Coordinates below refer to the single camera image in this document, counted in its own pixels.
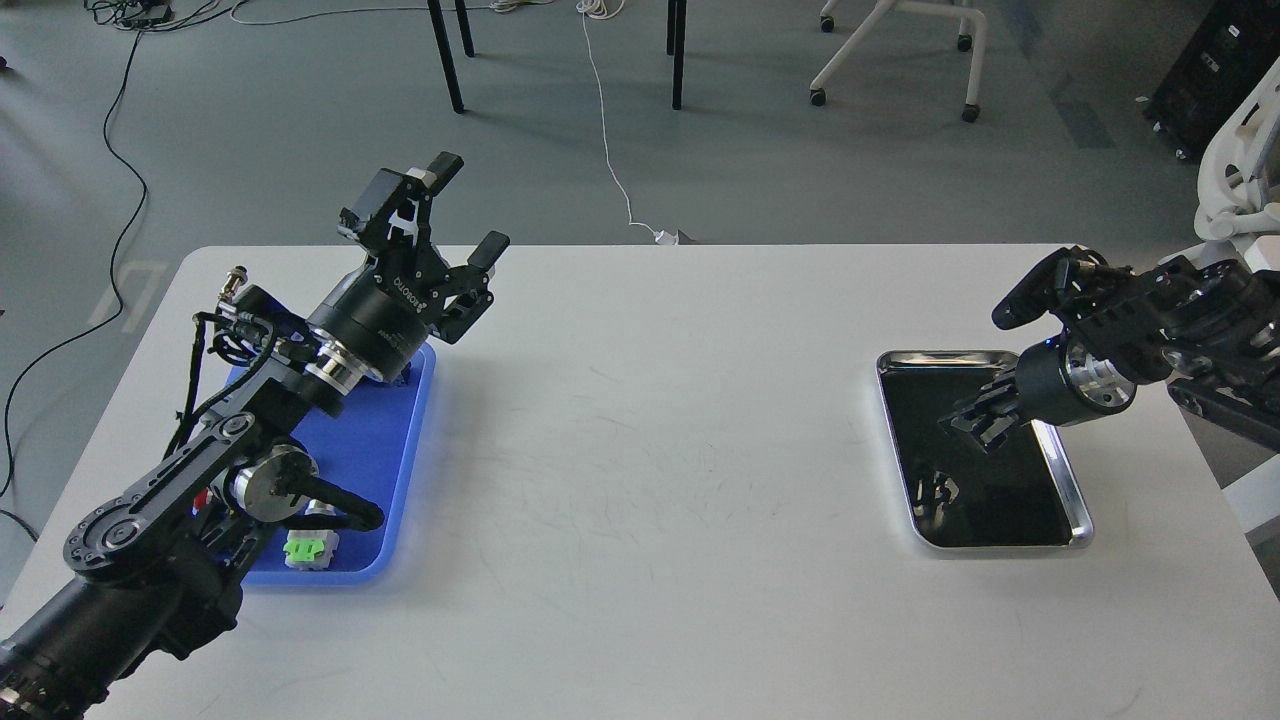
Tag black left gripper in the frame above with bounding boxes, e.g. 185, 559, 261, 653
308, 152, 509, 382

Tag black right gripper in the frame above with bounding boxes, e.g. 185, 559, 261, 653
940, 334, 1137, 454

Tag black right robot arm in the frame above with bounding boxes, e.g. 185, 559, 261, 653
941, 246, 1279, 454

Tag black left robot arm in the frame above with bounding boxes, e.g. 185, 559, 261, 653
3, 152, 509, 719

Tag silver metal tray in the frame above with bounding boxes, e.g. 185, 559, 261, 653
876, 350, 1094, 556

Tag blue plastic tray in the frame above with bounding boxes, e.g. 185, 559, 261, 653
243, 345, 436, 588

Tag white rolling chair base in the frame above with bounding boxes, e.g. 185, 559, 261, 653
808, 0, 989, 124

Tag white office chair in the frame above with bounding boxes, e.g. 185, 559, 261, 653
1194, 65, 1279, 270

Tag black table legs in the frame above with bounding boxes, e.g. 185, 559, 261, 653
426, 0, 689, 114

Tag black equipment case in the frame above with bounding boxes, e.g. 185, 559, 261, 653
1144, 1, 1279, 161

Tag white floor cable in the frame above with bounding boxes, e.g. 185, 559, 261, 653
230, 0, 681, 245

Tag black floor cable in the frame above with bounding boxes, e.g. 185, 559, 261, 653
0, 0, 230, 541

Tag white green push button switch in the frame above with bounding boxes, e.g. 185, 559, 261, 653
283, 528, 340, 571

